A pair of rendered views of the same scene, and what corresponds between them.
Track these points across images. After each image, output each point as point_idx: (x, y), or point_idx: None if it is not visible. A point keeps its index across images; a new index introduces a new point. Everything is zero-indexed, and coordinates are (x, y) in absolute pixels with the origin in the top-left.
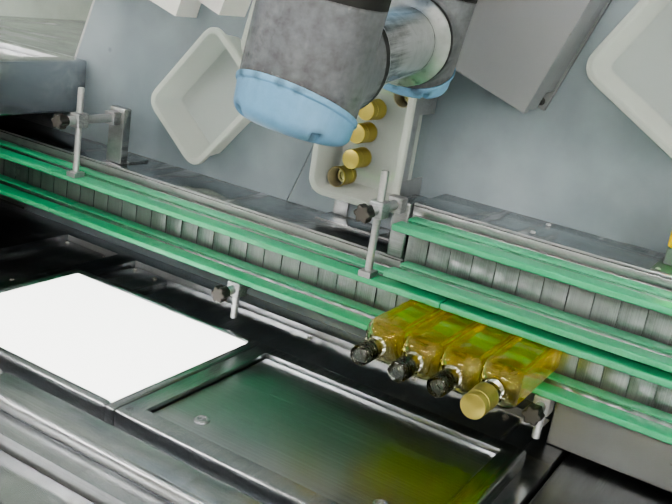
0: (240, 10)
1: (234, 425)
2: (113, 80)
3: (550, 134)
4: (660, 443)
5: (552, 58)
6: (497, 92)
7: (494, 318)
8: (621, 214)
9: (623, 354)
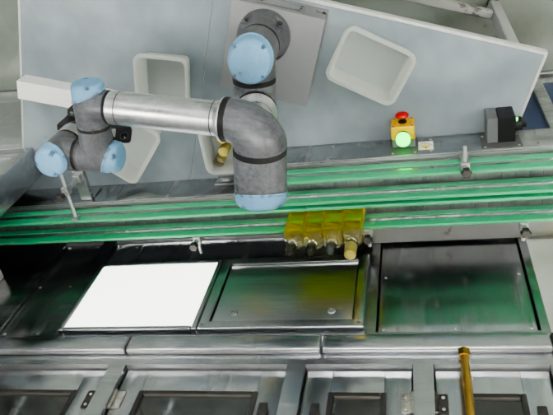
0: None
1: (248, 307)
2: None
3: (317, 104)
4: None
5: (310, 79)
6: (290, 101)
7: (332, 205)
8: (364, 128)
9: (394, 199)
